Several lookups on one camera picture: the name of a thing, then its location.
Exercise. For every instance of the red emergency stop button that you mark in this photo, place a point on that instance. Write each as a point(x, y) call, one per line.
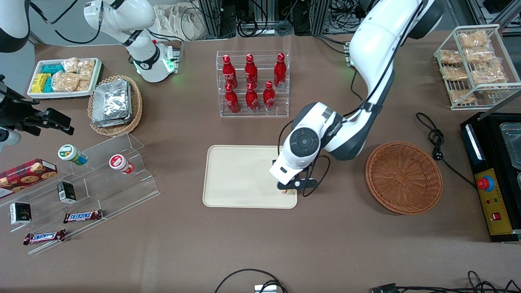
point(484, 183)

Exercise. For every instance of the brown wicker basket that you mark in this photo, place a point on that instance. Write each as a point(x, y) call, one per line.
point(403, 179)

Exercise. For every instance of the teal snack pack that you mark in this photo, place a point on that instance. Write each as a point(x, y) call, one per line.
point(53, 68)
point(48, 85)

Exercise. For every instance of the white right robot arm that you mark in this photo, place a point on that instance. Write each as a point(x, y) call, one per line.
point(122, 16)

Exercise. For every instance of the small black box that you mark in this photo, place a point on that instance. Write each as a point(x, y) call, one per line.
point(66, 192)
point(20, 213)

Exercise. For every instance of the aluminium frame post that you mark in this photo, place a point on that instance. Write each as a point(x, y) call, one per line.
point(322, 16)
point(209, 18)

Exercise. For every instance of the red lid cup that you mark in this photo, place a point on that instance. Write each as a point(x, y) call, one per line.
point(119, 162)

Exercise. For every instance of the yellow snack pack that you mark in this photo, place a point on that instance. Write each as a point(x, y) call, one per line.
point(40, 82)

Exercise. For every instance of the clear bagged rice cracker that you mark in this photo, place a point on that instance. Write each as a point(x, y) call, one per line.
point(84, 84)
point(65, 81)
point(70, 64)
point(86, 67)

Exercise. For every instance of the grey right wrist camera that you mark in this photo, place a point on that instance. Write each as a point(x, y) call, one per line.
point(9, 139)

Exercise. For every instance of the green lid cup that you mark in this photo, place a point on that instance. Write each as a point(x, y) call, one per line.
point(70, 154)

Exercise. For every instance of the red cookie box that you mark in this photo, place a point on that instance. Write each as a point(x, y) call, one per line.
point(26, 175)

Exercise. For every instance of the beige plastic tray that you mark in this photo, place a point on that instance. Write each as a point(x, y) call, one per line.
point(236, 179)

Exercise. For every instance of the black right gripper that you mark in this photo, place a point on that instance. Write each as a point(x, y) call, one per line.
point(25, 119)

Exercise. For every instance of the red cola bottle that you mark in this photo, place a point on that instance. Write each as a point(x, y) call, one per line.
point(251, 71)
point(252, 99)
point(269, 97)
point(232, 101)
point(280, 71)
point(229, 73)

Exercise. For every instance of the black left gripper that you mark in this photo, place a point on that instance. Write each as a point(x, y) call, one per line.
point(273, 161)

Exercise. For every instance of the silver foil packet stack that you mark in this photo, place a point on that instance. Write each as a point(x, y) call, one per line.
point(112, 103)

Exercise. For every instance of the white rectangular snack tray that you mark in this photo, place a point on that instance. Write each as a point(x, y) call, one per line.
point(38, 95)

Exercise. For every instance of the small silver device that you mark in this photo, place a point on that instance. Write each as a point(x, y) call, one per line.
point(265, 289)

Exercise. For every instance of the clear acrylic bottle rack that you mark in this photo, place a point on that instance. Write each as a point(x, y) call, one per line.
point(260, 115)

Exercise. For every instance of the bagged fried snack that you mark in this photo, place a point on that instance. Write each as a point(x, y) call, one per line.
point(454, 73)
point(449, 57)
point(480, 55)
point(490, 75)
point(474, 39)
point(462, 96)

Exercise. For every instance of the snickers chocolate bar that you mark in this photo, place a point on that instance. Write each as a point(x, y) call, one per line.
point(44, 237)
point(82, 216)

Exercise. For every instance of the clear acrylic stepped shelf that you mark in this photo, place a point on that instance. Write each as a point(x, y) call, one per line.
point(122, 195)

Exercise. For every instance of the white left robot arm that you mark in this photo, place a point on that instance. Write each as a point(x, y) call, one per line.
point(374, 49)

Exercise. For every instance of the light oval wicker basket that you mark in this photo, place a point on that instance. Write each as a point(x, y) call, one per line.
point(136, 110)

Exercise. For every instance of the black tabletop appliance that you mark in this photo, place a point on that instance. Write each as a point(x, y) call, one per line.
point(494, 138)

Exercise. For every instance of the beige cloth bag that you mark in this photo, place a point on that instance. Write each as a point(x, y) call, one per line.
point(179, 20)

